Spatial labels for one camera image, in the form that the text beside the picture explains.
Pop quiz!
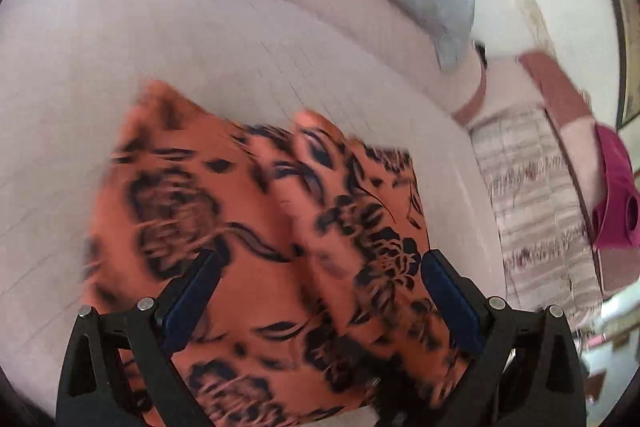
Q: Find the pink maroon-edged bolster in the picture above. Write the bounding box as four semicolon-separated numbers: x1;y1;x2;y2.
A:
252;0;488;125

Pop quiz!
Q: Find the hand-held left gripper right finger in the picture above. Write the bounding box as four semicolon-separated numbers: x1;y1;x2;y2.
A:
421;249;587;427

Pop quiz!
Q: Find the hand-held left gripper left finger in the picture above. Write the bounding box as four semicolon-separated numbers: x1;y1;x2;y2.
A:
56;248;223;427

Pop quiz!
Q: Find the orange black floral blouse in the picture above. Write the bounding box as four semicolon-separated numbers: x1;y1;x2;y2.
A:
80;79;481;427

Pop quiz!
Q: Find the magenta plastic object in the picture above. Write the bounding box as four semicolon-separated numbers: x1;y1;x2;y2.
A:
590;124;640;253

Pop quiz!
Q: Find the striped floral cushion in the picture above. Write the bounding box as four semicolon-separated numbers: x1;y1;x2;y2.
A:
470;104;603;328

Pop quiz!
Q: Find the pink maroon-trimmed backrest cushion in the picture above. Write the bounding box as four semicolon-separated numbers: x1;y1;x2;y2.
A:
487;51;631;303

